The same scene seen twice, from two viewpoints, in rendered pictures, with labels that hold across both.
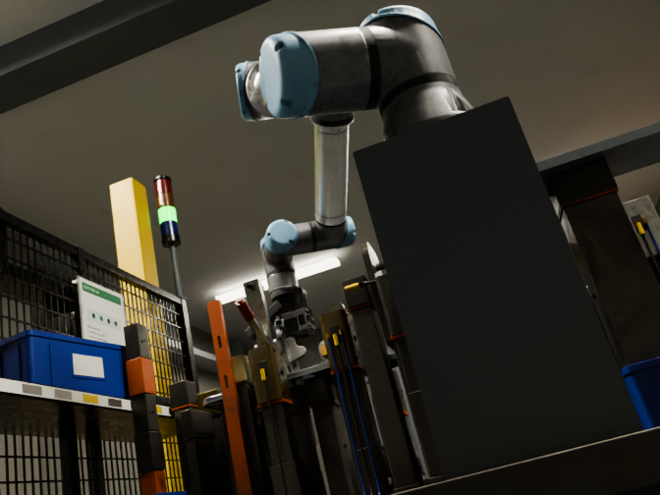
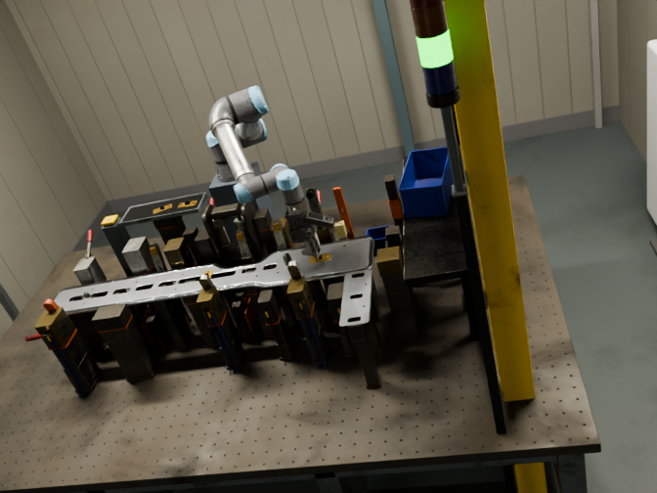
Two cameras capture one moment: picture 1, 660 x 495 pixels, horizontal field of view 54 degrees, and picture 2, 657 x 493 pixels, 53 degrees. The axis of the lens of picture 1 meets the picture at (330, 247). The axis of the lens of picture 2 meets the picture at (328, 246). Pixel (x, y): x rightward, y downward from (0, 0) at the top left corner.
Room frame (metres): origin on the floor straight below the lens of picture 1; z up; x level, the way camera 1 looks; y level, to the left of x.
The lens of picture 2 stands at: (3.63, 0.35, 2.36)
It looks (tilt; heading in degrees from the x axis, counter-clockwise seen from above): 32 degrees down; 184
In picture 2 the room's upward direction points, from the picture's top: 17 degrees counter-clockwise
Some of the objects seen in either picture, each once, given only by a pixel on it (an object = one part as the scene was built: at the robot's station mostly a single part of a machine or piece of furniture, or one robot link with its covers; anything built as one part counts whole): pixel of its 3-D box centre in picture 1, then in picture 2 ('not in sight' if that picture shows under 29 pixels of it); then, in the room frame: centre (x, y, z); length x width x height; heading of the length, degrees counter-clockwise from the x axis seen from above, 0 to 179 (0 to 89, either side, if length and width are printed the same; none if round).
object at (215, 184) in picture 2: (485, 294); (246, 209); (0.79, -0.17, 0.90); 0.20 x 0.20 x 0.40; 78
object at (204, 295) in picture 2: not in sight; (221, 332); (1.64, -0.27, 0.87); 0.12 x 0.07 x 0.35; 169
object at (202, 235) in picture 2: not in sight; (220, 268); (1.23, -0.29, 0.89); 0.12 x 0.07 x 0.38; 169
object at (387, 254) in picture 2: (220, 463); (398, 293); (1.71, 0.41, 0.88); 0.08 x 0.08 x 0.36; 79
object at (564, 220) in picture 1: (623, 290); (183, 252); (1.07, -0.46, 0.92); 0.10 x 0.08 x 0.45; 79
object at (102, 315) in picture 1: (103, 336); not in sight; (1.73, 0.69, 1.30); 0.23 x 0.02 x 0.31; 169
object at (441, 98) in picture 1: (428, 129); (229, 164); (0.79, -0.17, 1.15); 0.15 x 0.15 x 0.10
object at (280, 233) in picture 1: (287, 241); (279, 179); (1.43, 0.10, 1.32); 0.11 x 0.11 x 0.08; 13
